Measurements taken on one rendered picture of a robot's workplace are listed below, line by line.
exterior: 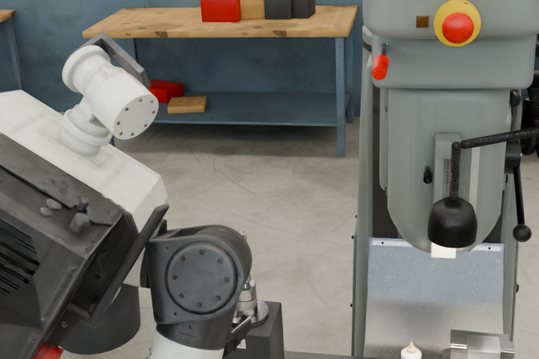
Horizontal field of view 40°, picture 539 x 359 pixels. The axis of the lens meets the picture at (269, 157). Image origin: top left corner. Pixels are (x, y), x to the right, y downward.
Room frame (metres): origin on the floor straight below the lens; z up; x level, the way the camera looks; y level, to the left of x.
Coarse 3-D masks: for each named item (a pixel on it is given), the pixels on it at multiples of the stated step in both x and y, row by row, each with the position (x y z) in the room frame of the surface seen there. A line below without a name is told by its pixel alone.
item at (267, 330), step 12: (264, 312) 1.24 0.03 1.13; (276, 312) 1.26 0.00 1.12; (240, 324) 1.21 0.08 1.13; (252, 324) 1.21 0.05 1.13; (264, 324) 1.22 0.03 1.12; (276, 324) 1.23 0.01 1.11; (252, 336) 1.19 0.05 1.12; (264, 336) 1.18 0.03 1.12; (276, 336) 1.23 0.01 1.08; (240, 348) 1.19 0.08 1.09; (252, 348) 1.19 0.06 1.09; (264, 348) 1.18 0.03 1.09; (276, 348) 1.22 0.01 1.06
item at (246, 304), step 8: (256, 288) 1.25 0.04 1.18; (240, 296) 1.23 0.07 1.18; (248, 296) 1.23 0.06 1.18; (256, 296) 1.24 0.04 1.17; (240, 304) 1.23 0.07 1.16; (248, 304) 1.23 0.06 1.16; (256, 304) 1.24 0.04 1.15; (240, 312) 1.23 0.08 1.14; (248, 312) 1.23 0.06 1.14; (256, 312) 1.24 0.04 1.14
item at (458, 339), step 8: (456, 336) 1.30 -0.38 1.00; (464, 336) 1.30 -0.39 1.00; (496, 336) 1.29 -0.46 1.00; (504, 336) 1.29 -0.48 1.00; (456, 344) 1.22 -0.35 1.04; (464, 344) 1.22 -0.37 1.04; (504, 344) 1.21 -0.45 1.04; (512, 344) 1.21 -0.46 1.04; (448, 352) 1.31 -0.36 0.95; (456, 352) 1.21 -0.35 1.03; (464, 352) 1.21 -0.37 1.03; (504, 352) 1.19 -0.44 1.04; (512, 352) 1.19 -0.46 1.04
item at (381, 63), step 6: (384, 48) 1.06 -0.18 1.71; (384, 54) 1.03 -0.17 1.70; (378, 60) 0.98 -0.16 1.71; (384, 60) 0.99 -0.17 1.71; (372, 66) 0.99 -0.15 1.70; (378, 66) 0.96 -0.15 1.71; (384, 66) 0.97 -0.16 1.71; (372, 72) 0.96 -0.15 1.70; (378, 72) 0.96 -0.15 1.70; (384, 72) 0.96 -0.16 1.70; (378, 78) 0.96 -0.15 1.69
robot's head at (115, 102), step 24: (96, 48) 0.88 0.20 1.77; (72, 72) 0.87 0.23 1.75; (96, 72) 0.85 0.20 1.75; (120, 72) 0.86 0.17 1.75; (96, 96) 0.82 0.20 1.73; (120, 96) 0.81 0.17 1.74; (144, 96) 0.82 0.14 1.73; (72, 120) 0.84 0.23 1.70; (96, 120) 0.85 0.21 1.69; (120, 120) 0.81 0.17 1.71; (144, 120) 0.84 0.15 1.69
